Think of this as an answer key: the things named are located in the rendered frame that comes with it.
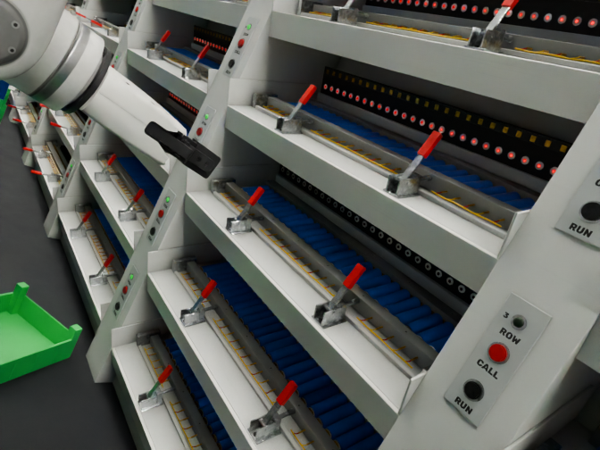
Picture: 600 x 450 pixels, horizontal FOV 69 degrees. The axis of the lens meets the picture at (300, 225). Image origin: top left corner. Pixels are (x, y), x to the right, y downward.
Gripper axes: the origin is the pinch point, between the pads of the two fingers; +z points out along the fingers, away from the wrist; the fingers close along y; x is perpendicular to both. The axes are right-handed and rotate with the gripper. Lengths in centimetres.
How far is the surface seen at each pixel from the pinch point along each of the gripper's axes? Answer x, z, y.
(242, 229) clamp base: -6.4, 21.2, -11.3
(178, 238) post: -18.1, 24.4, -30.3
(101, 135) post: -17, 24, -100
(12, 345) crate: -59, 14, -42
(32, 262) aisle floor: -57, 23, -82
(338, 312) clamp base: -5.5, 20.9, 15.3
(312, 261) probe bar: -2.9, 24.3, 3.5
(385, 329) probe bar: -3.4, 24.7, 20.0
